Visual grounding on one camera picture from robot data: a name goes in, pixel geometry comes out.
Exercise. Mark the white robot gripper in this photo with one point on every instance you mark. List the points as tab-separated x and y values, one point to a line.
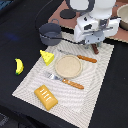
90	31

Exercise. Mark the brown toy sausage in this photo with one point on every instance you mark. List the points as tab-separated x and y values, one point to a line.
94	47

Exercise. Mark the yellow cheese wedge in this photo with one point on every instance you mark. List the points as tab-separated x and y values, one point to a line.
47	57

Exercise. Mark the yellow toy bread loaf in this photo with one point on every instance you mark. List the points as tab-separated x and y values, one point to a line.
46	97

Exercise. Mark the yellow toy banana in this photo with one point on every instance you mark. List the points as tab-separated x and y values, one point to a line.
19	66

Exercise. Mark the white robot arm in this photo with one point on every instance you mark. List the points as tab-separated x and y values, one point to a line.
98	9

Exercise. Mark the beige round plate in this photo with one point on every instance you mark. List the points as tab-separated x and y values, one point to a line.
68	66

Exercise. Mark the black burner disc front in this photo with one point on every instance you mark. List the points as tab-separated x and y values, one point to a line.
67	14

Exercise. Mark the grey pot on mat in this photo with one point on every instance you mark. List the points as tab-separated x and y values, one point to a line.
50	33

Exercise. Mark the beige bowl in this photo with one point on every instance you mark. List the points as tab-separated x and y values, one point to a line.
122	12

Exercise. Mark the knife with wooden handle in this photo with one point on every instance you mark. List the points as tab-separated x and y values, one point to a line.
79	56

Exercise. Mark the fork with wooden handle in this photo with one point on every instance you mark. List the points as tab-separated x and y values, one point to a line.
54	77

